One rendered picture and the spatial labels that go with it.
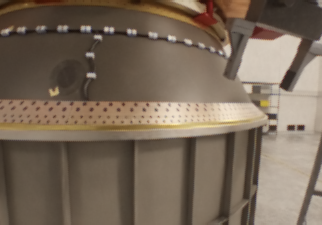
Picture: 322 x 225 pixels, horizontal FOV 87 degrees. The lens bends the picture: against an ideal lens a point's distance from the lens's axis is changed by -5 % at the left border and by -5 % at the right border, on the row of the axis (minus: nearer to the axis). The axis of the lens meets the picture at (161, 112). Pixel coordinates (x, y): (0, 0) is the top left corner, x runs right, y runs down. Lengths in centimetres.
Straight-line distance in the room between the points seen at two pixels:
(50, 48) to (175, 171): 58
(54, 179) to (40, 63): 37
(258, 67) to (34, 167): 751
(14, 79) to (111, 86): 31
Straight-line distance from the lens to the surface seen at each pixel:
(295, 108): 869
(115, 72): 61
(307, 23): 40
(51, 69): 67
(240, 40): 36
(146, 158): 56
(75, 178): 58
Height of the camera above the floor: 125
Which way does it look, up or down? 4 degrees down
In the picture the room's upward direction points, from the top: 1 degrees clockwise
